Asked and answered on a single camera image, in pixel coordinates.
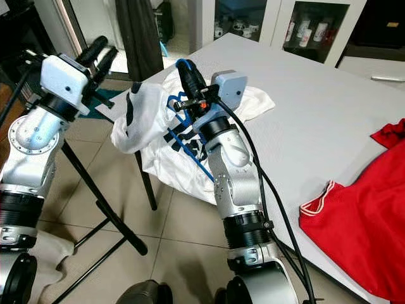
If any white drawer TV stand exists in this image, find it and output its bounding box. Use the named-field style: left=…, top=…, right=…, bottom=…
left=337, top=56, right=405, bottom=86

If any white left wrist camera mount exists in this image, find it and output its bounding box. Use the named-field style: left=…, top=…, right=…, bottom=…
left=40, top=54, right=90, bottom=108

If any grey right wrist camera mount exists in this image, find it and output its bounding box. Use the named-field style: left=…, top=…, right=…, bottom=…
left=196, top=70, right=249, bottom=134

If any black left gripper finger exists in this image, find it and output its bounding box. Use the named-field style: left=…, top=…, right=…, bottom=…
left=75, top=36, right=108, bottom=68
left=92, top=46, right=120, bottom=84

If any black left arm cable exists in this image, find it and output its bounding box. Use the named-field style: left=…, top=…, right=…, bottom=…
left=0, top=60, right=39, bottom=134

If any robot right leg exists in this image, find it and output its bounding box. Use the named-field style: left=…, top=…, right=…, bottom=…
left=214, top=288, right=235, bottom=304

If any white T-shirt black print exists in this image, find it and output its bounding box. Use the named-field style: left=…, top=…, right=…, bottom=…
left=111, top=66, right=276, bottom=205

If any brown cardboard box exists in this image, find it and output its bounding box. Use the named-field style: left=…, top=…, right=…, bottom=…
left=0, top=82, right=16, bottom=143

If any grey table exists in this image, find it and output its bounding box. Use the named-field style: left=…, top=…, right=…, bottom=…
left=95, top=33, right=405, bottom=304

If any red garment white trim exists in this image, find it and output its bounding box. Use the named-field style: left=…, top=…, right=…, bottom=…
left=299, top=117, right=405, bottom=303

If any white glass door cabinet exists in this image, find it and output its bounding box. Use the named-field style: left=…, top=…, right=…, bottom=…
left=190, top=0, right=371, bottom=67

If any dark curtain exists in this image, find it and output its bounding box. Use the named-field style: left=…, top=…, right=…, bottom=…
left=117, top=0, right=165, bottom=82

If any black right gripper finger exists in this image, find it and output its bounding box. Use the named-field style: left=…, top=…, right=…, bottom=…
left=176, top=60, right=196, bottom=101
left=191, top=62, right=207, bottom=101

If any blue clothes hanger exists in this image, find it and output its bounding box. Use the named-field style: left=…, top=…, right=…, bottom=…
left=165, top=58, right=216, bottom=182

